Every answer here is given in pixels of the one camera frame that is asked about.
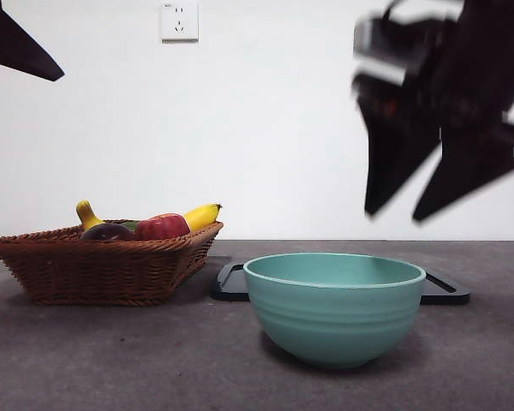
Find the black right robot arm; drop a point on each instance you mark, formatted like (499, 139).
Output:
(475, 64)

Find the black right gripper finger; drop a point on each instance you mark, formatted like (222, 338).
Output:
(467, 171)
(394, 162)

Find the pale grey right camera box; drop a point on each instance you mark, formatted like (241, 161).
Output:
(368, 38)

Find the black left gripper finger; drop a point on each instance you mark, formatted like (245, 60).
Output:
(17, 47)

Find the dark green rectangular tray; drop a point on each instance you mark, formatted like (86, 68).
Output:
(229, 287)

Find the dark red plum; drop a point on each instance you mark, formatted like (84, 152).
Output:
(107, 233)

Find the yellow banana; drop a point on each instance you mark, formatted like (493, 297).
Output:
(201, 216)

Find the white wall socket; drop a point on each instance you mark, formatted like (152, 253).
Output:
(179, 21)

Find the green fruit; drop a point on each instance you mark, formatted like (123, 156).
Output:
(129, 225)

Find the brown wicker basket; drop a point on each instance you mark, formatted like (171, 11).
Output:
(94, 269)

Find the red apple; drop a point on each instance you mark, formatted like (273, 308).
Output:
(163, 227)

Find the teal ribbed bowl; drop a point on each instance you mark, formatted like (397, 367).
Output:
(334, 321)

